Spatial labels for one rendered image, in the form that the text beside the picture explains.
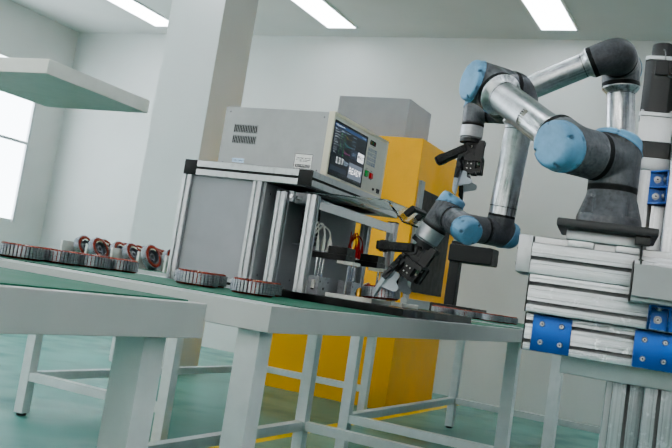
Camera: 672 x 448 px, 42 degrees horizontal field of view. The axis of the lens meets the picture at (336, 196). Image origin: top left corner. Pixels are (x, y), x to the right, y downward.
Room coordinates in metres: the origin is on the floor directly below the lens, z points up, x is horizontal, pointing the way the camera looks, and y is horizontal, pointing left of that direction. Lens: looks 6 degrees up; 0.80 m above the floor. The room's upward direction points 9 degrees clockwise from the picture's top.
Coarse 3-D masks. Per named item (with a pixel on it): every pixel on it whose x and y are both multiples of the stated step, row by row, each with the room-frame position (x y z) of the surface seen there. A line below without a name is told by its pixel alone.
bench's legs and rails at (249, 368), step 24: (240, 336) 1.70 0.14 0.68; (264, 336) 1.70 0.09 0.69; (312, 336) 3.95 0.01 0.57; (240, 360) 1.70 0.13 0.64; (264, 360) 1.71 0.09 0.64; (312, 360) 3.94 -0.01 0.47; (240, 384) 1.69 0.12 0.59; (264, 384) 1.72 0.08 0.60; (312, 384) 3.96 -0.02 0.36; (504, 384) 3.57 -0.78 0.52; (240, 408) 1.69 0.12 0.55; (504, 408) 3.56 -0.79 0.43; (216, 432) 3.37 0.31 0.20; (240, 432) 1.69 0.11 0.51; (264, 432) 3.64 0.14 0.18; (288, 432) 3.83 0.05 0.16; (312, 432) 3.93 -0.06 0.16; (336, 432) 3.88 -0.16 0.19; (504, 432) 3.56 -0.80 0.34
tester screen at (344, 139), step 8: (336, 128) 2.63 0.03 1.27; (344, 128) 2.68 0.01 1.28; (336, 136) 2.64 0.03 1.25; (344, 136) 2.69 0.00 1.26; (352, 136) 2.74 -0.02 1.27; (360, 136) 2.79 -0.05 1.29; (336, 144) 2.65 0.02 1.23; (344, 144) 2.70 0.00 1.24; (352, 144) 2.75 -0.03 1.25; (360, 144) 2.80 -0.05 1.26; (336, 152) 2.66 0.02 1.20; (344, 152) 2.70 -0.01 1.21; (360, 152) 2.81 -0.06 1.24; (344, 160) 2.71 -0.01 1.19; (352, 160) 2.76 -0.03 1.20; (344, 168) 2.72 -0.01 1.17; (344, 176) 2.73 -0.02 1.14
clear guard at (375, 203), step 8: (304, 192) 2.59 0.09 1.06; (312, 192) 2.58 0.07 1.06; (328, 200) 2.71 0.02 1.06; (336, 200) 2.68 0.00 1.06; (344, 200) 2.64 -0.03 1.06; (352, 200) 2.60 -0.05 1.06; (360, 200) 2.57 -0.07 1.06; (368, 200) 2.53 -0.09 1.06; (376, 200) 2.50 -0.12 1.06; (384, 200) 2.48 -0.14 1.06; (376, 208) 2.73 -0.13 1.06; (384, 208) 2.70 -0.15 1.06; (392, 208) 2.46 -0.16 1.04; (400, 208) 2.53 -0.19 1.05; (400, 216) 2.46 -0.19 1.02; (408, 224) 2.49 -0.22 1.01; (416, 224) 2.56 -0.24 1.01
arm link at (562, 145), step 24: (480, 72) 2.28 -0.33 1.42; (504, 72) 2.28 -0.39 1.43; (480, 96) 2.29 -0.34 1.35; (504, 96) 2.22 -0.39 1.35; (528, 96) 2.19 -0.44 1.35; (528, 120) 2.12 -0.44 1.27; (552, 120) 2.00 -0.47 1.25; (552, 144) 1.99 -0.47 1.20; (576, 144) 1.96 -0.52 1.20; (600, 144) 1.99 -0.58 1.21; (552, 168) 2.00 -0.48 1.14; (576, 168) 2.00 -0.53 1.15; (600, 168) 2.01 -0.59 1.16
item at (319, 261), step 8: (328, 248) 2.65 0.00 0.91; (336, 248) 2.64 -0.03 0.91; (344, 248) 2.62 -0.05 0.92; (312, 256) 2.67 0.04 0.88; (320, 256) 2.65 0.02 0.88; (328, 256) 2.64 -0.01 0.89; (336, 256) 2.63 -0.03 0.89; (344, 256) 2.62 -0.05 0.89; (352, 256) 2.66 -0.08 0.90; (320, 264) 2.69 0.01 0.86; (344, 264) 2.64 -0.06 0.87; (352, 264) 2.61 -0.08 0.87; (360, 264) 2.66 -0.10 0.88; (320, 272) 2.71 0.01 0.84
